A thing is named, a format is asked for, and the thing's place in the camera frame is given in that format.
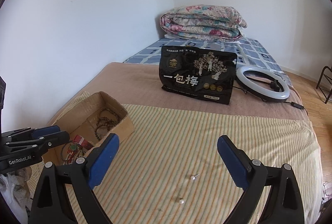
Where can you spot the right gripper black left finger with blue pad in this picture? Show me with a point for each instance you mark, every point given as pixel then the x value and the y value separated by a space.
pixel 51 203

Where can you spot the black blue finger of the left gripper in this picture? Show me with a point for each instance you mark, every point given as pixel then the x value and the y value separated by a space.
pixel 52 141

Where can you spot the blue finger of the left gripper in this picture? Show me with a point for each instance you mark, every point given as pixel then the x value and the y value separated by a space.
pixel 45 131

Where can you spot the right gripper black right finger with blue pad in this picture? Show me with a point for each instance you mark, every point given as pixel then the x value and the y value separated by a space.
pixel 284 202

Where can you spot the watch with red strap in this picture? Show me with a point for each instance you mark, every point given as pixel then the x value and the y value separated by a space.
pixel 82 143

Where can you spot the red string jade pendant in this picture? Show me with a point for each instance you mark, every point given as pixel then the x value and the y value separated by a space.
pixel 72 148

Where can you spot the cardboard box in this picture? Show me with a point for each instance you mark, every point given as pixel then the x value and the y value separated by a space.
pixel 94 117

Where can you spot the white plastic bag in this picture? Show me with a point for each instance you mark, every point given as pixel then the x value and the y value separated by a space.
pixel 16 193

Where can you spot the brown bed blanket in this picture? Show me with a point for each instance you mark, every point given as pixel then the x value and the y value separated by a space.
pixel 139 84

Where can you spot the striped yellow towel blanket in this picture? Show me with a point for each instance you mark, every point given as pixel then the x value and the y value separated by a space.
pixel 152 168

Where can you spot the black metal rack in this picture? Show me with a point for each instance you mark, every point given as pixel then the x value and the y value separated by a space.
pixel 324 84

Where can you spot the black snack bag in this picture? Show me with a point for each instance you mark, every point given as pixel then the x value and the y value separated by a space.
pixel 198 73

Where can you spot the folded floral quilt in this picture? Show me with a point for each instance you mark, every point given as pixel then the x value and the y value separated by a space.
pixel 203 22

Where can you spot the white ring light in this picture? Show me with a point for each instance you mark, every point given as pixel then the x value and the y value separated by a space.
pixel 262 83

